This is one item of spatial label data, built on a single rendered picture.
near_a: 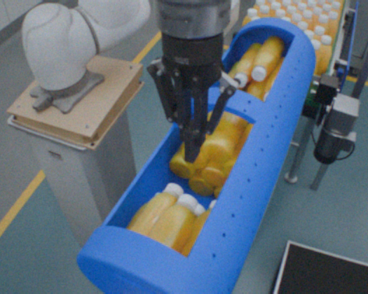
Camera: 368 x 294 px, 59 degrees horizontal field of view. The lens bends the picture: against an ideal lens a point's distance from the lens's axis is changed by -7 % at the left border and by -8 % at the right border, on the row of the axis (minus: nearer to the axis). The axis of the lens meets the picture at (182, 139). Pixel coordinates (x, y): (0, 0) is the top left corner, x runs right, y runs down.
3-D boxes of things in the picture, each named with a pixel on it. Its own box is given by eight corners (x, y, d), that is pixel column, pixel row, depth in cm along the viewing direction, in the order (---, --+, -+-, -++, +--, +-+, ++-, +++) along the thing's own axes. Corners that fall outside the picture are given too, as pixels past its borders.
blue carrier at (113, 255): (94, 292, 75) (55, 233, 54) (231, 78, 129) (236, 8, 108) (209, 349, 66) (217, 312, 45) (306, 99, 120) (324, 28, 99)
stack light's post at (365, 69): (310, 188, 209) (376, 29, 129) (312, 183, 211) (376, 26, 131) (317, 190, 208) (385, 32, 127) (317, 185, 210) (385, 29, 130)
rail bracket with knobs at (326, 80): (307, 102, 127) (313, 80, 120) (310, 92, 132) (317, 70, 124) (332, 110, 124) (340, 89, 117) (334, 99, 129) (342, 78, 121)
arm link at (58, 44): (29, 73, 104) (3, 14, 87) (78, 47, 111) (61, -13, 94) (49, 99, 95) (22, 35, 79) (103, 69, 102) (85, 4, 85)
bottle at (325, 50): (309, 71, 141) (319, 34, 128) (324, 76, 138) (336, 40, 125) (305, 79, 137) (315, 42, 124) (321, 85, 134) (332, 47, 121)
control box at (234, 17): (199, 34, 140) (200, 12, 133) (216, 15, 153) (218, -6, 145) (221, 40, 137) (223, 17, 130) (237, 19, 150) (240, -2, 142)
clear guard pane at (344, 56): (316, 148, 170) (346, 70, 135) (336, 68, 218) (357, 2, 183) (317, 149, 170) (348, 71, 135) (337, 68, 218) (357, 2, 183)
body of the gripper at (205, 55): (145, 31, 40) (151, 93, 46) (213, 47, 37) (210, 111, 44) (174, 5, 44) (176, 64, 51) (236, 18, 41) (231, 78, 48)
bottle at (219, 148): (230, 167, 78) (254, 118, 89) (229, 145, 74) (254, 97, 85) (202, 160, 81) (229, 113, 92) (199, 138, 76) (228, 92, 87)
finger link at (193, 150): (196, 120, 54) (201, 121, 53) (196, 150, 59) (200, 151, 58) (188, 132, 52) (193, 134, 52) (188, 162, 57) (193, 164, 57)
